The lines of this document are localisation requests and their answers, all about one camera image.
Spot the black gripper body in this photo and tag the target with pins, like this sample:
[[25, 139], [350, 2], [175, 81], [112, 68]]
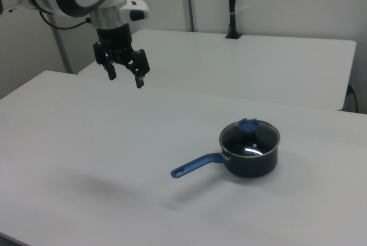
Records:
[[114, 43]]

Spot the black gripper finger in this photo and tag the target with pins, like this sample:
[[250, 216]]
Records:
[[141, 66], [109, 69]]

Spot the glass lid with blue knob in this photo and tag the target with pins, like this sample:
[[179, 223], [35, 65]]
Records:
[[249, 140]]

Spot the dark blue saucepan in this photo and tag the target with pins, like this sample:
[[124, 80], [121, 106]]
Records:
[[246, 157]]

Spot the grey metal frame post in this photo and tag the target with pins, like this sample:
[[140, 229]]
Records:
[[61, 48]]

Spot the black camera pole with clamp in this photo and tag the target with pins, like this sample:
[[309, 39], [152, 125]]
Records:
[[232, 5]]

